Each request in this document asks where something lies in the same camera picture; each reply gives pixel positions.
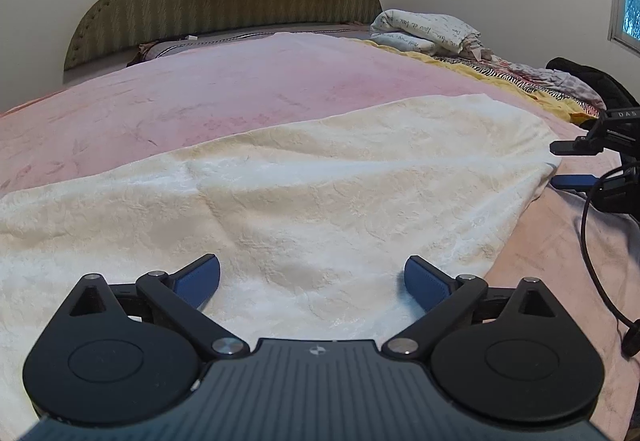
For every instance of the pale lilac cloth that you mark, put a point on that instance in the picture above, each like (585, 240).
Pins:
(575, 86)

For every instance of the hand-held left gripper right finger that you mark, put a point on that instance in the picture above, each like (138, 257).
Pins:
(426, 282)

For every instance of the yellow blanket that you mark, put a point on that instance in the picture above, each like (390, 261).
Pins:
(480, 68)

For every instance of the zebra striped cloth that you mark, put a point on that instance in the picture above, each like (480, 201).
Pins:
(500, 71)

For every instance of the pink fleece blanket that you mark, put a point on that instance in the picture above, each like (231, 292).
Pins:
(200, 91)

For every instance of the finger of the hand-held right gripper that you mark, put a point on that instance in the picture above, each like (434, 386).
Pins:
(575, 147)
(574, 181)

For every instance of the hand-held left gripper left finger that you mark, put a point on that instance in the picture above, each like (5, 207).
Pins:
(199, 282)

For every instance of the dark clothing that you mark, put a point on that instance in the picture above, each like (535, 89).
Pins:
(605, 86)

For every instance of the cream white towel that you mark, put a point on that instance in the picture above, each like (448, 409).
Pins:
(300, 201)

